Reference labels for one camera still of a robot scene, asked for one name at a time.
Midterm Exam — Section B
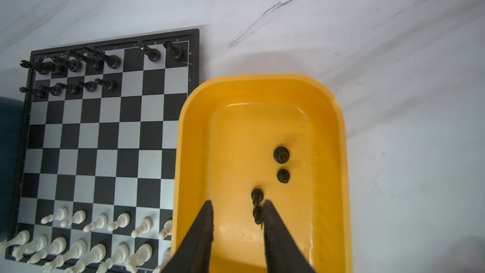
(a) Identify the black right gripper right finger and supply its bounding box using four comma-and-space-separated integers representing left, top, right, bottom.
262, 200, 315, 272

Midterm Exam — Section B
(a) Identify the black white chess board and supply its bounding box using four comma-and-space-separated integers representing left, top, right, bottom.
1, 29, 200, 272

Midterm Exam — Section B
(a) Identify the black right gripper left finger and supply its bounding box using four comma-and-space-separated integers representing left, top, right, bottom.
162, 200, 214, 272

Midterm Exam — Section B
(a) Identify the black pawn between fingers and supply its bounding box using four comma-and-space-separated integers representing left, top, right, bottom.
253, 206, 263, 225

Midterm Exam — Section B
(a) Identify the yellow plastic tray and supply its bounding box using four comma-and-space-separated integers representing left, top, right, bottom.
172, 74, 352, 272

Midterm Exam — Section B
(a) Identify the black pawn in tray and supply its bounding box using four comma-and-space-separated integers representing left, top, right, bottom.
277, 169, 290, 184

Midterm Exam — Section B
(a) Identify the black chess piece in tray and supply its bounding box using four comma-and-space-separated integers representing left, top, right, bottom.
274, 146, 290, 164

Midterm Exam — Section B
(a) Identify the black pawn near fingers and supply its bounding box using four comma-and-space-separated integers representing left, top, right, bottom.
251, 188, 264, 207

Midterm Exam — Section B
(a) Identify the teal plastic tray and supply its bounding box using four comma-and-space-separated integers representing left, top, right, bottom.
1, 97, 23, 241

